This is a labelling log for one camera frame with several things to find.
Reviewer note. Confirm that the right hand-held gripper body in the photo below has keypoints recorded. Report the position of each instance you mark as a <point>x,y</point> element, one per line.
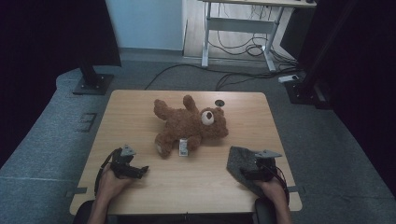
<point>267,168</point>

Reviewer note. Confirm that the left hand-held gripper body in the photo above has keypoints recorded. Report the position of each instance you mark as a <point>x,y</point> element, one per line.
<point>123,161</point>

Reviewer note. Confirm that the grey felt cloth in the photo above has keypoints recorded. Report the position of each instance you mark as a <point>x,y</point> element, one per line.
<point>239,161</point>

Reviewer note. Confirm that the brown teddy bear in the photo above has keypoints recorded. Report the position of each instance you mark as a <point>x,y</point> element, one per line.
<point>186,124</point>

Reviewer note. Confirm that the person's right hand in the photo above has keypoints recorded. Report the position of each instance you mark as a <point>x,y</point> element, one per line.
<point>274,191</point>

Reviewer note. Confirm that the person's left hand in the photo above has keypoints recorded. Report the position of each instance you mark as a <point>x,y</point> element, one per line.
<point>112,186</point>

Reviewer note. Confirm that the grey tape strip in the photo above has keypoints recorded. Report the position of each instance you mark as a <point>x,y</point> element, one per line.
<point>76,191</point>
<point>297,188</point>

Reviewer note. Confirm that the black chair armrest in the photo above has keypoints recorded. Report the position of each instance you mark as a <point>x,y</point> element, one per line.
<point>263,213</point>
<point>82,214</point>

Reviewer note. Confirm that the dark floor socket box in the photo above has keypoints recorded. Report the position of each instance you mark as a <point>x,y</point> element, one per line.
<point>86,122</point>

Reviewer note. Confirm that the black stand with square base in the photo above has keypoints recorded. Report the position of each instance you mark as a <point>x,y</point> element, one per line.
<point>93,84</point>

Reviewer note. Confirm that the white power strip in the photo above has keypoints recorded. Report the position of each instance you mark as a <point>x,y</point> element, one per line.
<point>288,78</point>

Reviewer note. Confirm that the black stand with slanted post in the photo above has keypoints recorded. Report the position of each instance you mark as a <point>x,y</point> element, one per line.
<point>306,93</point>

